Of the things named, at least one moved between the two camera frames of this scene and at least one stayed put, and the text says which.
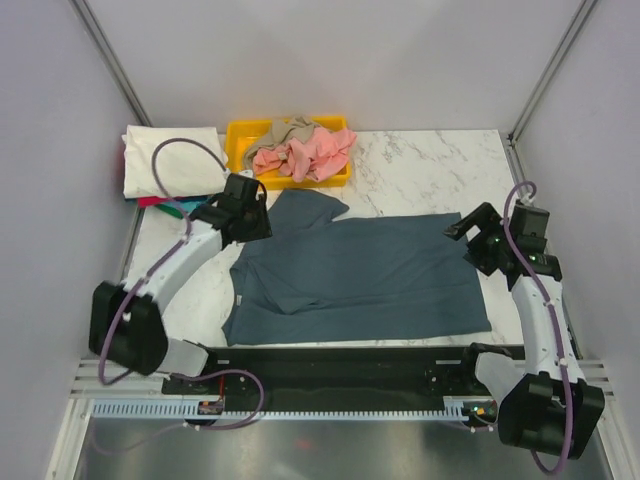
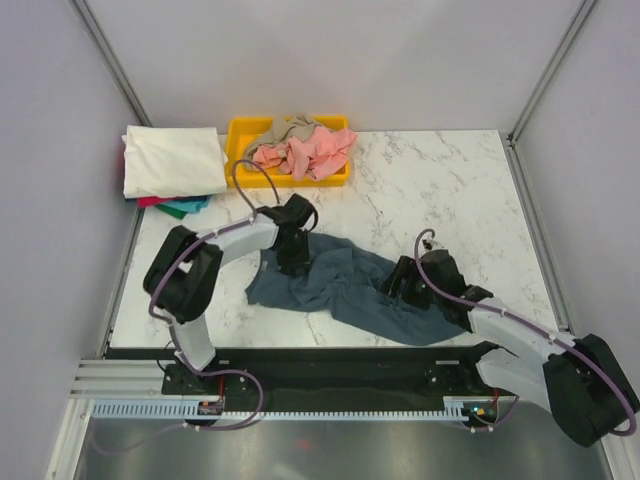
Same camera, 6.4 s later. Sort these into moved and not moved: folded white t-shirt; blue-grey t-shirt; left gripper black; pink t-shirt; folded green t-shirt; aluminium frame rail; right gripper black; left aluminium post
Moved: blue-grey t-shirt; left gripper black; right gripper black
Not moved: left aluminium post; folded white t-shirt; folded green t-shirt; pink t-shirt; aluminium frame rail
